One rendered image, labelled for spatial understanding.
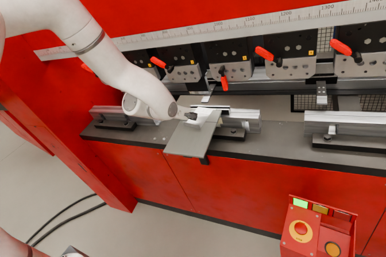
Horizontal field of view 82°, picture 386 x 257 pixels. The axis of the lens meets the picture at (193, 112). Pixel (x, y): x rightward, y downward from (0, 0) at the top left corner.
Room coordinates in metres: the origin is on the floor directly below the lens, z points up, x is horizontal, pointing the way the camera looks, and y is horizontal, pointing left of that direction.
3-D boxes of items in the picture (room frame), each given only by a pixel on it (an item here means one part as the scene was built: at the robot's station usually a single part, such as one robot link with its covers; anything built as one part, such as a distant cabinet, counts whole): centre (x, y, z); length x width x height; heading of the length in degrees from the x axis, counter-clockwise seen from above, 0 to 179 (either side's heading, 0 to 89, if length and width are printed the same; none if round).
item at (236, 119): (0.80, -0.10, 0.92); 0.39 x 0.06 x 0.10; 56
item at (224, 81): (0.69, -0.15, 1.20); 0.04 x 0.02 x 0.10; 146
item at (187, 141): (0.71, 0.02, 1.00); 0.26 x 0.18 x 0.01; 146
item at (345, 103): (0.81, -0.77, 0.81); 0.64 x 0.08 x 0.14; 146
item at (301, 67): (0.62, -0.37, 1.26); 0.15 x 0.09 x 0.17; 56
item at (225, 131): (0.76, -0.06, 0.89); 0.30 x 0.05 x 0.03; 56
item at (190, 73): (0.85, -0.04, 1.26); 0.15 x 0.09 x 0.17; 56
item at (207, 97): (0.98, -0.14, 1.01); 0.26 x 0.12 x 0.05; 146
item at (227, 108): (0.82, -0.08, 0.99); 0.20 x 0.03 x 0.03; 56
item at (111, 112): (1.14, 0.40, 0.92); 0.50 x 0.06 x 0.10; 56
